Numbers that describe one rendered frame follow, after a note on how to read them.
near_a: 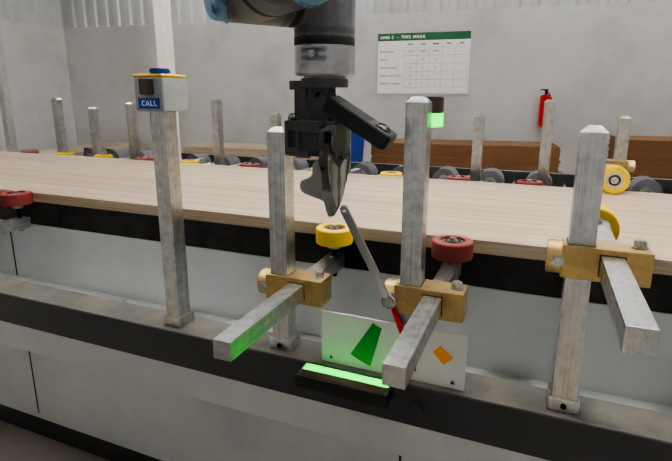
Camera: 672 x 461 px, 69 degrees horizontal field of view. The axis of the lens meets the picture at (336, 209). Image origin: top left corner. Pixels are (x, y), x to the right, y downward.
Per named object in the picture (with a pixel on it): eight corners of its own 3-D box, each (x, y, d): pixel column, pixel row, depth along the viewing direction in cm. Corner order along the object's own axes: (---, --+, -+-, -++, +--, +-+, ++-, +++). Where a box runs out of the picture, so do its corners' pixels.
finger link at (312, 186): (304, 213, 80) (304, 156, 78) (338, 217, 78) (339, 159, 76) (296, 217, 78) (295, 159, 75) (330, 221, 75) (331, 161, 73)
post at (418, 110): (416, 379, 86) (428, 96, 75) (396, 374, 87) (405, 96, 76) (420, 369, 89) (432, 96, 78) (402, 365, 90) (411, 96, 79)
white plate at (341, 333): (463, 392, 82) (467, 337, 80) (321, 360, 91) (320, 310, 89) (464, 390, 82) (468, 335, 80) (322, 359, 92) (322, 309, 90)
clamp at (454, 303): (462, 324, 80) (463, 295, 78) (382, 310, 85) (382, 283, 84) (467, 310, 85) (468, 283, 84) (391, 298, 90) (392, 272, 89)
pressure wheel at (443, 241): (467, 303, 93) (471, 245, 91) (425, 296, 96) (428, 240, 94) (472, 288, 101) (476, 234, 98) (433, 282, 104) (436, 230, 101)
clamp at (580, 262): (651, 290, 68) (656, 255, 66) (544, 277, 73) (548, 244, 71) (643, 275, 73) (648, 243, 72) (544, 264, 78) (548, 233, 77)
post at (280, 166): (289, 375, 96) (283, 127, 85) (273, 371, 98) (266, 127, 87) (297, 366, 99) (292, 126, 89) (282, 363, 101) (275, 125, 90)
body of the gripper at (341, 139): (305, 153, 82) (305, 79, 80) (353, 157, 79) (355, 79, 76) (283, 159, 75) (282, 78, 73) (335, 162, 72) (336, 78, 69)
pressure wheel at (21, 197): (9, 226, 147) (3, 189, 145) (39, 224, 150) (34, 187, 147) (1, 233, 140) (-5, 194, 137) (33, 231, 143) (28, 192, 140)
